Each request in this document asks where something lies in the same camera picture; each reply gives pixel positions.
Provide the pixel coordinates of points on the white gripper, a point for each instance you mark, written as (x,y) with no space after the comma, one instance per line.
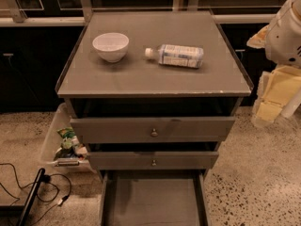
(284,38)

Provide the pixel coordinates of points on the clear plastic water bottle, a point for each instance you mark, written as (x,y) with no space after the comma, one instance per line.
(176,55)

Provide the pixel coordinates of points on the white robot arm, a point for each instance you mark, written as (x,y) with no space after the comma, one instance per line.
(278,92)

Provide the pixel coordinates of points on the grey drawer cabinet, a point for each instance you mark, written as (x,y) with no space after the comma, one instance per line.
(135,87)

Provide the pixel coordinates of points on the grey middle drawer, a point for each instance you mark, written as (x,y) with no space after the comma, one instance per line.
(142,161)

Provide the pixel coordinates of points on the grey drawer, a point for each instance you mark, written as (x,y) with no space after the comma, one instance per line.
(142,161)
(138,130)
(154,198)

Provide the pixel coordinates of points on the grey top drawer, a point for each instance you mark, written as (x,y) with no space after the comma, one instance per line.
(138,130)

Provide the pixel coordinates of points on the brass top drawer knob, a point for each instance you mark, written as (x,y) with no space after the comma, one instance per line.
(154,133)

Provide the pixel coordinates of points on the grey bottom drawer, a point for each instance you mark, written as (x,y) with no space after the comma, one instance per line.
(154,198)

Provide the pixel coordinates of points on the white ceramic bowl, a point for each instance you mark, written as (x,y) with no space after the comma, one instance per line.
(111,47)

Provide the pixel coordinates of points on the green snack packet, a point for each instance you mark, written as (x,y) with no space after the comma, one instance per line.
(66,132)

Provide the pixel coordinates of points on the black bar stand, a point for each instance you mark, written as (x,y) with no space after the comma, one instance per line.
(31,197)

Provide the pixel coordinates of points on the metal window railing frame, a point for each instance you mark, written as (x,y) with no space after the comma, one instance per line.
(60,12)

